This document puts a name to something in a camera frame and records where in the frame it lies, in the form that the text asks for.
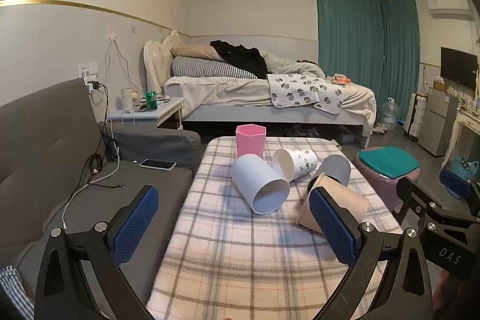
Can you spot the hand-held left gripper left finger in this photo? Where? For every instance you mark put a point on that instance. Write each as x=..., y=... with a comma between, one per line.
x=137, y=226

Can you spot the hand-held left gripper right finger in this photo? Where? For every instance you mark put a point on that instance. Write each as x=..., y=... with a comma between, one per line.
x=333, y=226

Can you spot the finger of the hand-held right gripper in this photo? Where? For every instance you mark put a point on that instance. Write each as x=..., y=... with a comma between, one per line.
x=454, y=183
x=416, y=198

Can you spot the beige cup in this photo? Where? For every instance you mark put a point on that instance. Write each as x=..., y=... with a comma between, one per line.
x=350, y=205

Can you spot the grey cup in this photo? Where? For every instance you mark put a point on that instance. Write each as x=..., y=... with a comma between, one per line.
x=339, y=169

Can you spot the white printed cup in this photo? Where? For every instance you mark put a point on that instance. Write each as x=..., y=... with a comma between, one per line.
x=300, y=162

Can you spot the plain white cup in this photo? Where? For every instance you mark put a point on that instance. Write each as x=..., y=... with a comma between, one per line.
x=255, y=177

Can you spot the pink hexagonal cup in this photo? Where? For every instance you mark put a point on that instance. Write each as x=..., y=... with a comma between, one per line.
x=250, y=141

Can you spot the pink stool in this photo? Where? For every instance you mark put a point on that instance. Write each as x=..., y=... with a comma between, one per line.
x=375, y=184

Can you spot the teal cushion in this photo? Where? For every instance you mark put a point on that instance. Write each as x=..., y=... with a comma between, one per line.
x=388, y=161

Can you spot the white cabinet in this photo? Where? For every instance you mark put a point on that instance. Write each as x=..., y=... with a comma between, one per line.
x=465, y=132

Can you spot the grey fridge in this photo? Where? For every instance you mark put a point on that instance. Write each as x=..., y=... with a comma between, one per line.
x=437, y=124

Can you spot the white smartphone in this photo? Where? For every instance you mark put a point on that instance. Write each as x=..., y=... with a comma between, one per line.
x=157, y=164

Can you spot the black power adapter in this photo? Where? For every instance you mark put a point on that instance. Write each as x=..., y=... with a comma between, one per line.
x=113, y=151

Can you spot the clear water jug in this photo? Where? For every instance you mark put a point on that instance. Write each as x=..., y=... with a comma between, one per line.
x=389, y=115

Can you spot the checked blanket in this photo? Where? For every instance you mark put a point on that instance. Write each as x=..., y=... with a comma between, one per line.
x=225, y=248

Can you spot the cardboard box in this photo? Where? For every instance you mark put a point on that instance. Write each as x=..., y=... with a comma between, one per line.
x=439, y=83

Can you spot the black television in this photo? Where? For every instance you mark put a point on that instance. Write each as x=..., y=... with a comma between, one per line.
x=459, y=66

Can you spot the white nightstand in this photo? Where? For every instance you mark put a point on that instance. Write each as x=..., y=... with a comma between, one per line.
x=165, y=109

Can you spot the grey sofa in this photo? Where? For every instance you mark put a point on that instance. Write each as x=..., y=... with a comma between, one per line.
x=37, y=154

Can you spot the green can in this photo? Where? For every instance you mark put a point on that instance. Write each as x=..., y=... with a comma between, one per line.
x=152, y=102

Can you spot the white bottle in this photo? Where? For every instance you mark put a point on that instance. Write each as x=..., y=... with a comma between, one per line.
x=126, y=100

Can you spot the striped cloth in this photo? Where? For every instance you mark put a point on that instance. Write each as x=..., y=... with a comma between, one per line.
x=15, y=292

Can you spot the orange packet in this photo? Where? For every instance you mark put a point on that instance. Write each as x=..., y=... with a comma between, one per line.
x=343, y=80

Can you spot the printed blanket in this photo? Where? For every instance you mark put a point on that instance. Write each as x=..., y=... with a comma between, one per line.
x=300, y=91

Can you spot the narrow teal curtain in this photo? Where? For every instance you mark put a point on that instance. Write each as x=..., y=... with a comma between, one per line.
x=399, y=53

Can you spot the white bed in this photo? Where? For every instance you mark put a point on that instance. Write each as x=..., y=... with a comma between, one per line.
x=225, y=94

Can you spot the wide teal curtain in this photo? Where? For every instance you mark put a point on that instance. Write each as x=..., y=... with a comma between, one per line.
x=348, y=49

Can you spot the pale green quilt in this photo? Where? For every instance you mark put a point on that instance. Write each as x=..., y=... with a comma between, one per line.
x=288, y=62

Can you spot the striped pillow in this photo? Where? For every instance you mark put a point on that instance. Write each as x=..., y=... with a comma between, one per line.
x=210, y=69

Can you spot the white air conditioner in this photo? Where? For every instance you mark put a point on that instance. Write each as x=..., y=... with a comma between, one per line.
x=450, y=6

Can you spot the beige pillow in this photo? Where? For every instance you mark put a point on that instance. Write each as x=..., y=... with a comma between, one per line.
x=195, y=52

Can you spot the black clothes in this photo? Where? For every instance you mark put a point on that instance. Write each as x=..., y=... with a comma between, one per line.
x=243, y=57

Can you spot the white wall socket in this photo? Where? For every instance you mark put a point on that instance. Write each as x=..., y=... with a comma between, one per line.
x=88, y=70

